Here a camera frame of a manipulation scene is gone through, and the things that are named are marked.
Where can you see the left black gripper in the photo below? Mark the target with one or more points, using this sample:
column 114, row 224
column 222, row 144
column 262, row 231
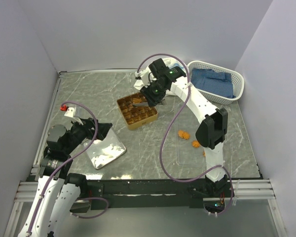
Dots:
column 87, row 125

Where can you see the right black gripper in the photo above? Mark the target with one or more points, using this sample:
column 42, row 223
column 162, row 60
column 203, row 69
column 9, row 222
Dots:
column 152, row 99

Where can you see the metal tongs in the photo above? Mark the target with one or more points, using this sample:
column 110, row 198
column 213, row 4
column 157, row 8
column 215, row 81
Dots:
column 143, row 104

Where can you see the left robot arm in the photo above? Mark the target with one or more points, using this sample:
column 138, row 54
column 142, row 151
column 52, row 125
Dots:
column 57, row 189

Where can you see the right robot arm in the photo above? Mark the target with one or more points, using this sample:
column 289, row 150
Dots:
column 212, row 121

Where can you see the silver tin lid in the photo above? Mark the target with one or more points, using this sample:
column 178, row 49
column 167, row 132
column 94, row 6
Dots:
column 103, row 152

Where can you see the gold cookie tin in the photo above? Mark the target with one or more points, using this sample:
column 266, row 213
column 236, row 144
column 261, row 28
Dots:
column 136, row 117

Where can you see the white crumpled shirt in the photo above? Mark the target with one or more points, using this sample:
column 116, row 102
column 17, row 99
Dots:
column 169, row 62

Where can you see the clear plastic tray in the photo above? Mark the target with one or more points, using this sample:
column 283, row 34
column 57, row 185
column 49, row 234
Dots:
column 187, row 154

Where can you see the white laundry basket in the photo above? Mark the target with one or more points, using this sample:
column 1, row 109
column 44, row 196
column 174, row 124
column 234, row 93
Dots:
column 237, row 82

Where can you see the blue folded cloth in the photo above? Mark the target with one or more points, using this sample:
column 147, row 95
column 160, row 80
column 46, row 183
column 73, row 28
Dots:
column 218, row 83

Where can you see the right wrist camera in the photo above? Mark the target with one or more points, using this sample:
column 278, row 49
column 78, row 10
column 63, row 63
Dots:
column 143, row 78

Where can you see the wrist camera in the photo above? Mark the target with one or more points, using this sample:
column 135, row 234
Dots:
column 73, row 111
column 143, row 78

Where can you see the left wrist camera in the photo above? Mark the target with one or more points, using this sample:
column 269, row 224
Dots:
column 73, row 111

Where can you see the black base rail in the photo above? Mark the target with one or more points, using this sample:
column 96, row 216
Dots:
column 157, row 193

